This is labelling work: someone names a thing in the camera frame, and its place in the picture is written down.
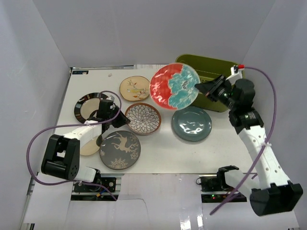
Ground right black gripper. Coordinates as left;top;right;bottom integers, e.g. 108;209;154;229
195;75;238;111

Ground white petal pattern bowl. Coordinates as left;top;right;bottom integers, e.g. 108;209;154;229
125;103;162;135

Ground red and teal flower plate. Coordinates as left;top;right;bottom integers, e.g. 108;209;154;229
149;63;201;110

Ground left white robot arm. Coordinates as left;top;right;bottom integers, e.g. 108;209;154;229
41;99;130;191

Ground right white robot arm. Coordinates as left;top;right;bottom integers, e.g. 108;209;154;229
195;75;303;217

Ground olive green plastic bin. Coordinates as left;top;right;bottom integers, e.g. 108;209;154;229
175;54;237;113

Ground grey reindeer snowflake plate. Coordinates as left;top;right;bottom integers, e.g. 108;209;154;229
99;130;141;170

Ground beige bird branch plate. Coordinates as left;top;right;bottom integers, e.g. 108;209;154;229
119;76;150;102

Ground black rimmed striped plate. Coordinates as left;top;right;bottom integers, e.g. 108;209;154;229
74;92;100;124

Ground grey-blue glazed plate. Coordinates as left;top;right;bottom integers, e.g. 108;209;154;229
171;106;213;142

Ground cream plate with dark patch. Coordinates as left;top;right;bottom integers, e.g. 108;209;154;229
80;135;103;156

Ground printed paper sheet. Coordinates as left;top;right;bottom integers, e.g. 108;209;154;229
134;64;166;70

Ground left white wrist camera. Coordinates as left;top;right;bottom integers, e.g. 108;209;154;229
105;95;115;109

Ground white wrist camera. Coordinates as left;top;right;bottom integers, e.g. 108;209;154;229
105;95;115;109
227;64;245;85

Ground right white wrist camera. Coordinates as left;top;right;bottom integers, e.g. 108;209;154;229
227;64;245;85

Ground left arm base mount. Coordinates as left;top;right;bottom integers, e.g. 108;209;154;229
71;177;118;201

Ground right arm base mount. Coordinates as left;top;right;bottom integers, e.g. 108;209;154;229
195;174;233;204

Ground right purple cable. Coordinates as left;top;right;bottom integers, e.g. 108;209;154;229
210;66;277;216

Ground purple cable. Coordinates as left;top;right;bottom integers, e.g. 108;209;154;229
210;66;277;216
27;90;123;201

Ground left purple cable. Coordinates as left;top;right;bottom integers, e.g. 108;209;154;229
27;90;123;201

